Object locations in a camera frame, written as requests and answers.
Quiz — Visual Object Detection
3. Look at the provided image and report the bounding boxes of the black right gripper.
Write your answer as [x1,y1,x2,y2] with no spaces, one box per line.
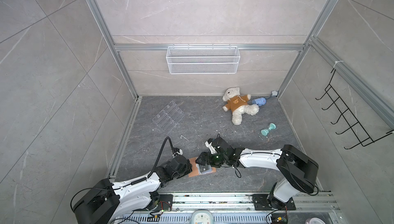
[194,152,228,168]

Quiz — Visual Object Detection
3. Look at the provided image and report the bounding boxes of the clear plastic card sleeves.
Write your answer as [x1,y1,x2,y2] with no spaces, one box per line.
[196,164,213,175]

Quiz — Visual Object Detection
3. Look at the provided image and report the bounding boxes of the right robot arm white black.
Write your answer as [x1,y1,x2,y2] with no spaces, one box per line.
[196,137,319,209]

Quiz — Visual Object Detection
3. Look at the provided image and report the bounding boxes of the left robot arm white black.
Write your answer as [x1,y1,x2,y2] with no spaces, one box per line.
[70,155,192,224]

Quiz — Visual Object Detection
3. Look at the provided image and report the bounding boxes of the clear acrylic tiered holder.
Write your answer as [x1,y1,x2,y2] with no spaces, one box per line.
[152,100,185,134]

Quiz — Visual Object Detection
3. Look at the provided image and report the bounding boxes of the white round timer device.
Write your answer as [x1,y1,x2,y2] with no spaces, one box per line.
[190,210,214,224]

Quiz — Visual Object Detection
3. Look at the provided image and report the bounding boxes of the white teddy bear brown shirt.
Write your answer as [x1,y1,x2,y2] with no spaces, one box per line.
[222,87,260,125]

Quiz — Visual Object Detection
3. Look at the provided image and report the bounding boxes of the blue cat-shaped toy device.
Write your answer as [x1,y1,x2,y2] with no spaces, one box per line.
[251,97,266,107]

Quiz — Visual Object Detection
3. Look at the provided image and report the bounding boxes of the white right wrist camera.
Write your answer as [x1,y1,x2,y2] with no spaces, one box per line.
[205,141,216,154]

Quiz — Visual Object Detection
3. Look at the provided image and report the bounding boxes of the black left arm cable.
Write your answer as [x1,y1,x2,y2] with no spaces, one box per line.
[147,136,178,178]

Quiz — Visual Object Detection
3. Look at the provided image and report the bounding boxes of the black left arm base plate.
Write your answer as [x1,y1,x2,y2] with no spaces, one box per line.
[146,194,173,212]

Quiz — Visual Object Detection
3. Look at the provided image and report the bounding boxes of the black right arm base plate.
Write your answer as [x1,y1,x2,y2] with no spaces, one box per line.
[251,194,296,211]

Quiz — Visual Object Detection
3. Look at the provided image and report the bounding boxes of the white wire mesh basket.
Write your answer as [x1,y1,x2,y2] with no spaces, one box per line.
[166,46,241,75]

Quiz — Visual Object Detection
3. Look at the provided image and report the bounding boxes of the aluminium rail front frame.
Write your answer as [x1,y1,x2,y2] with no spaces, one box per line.
[113,192,347,224]

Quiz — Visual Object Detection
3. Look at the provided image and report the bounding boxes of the black wire hook rack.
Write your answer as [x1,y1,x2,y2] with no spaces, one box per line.
[315,69,394,150]

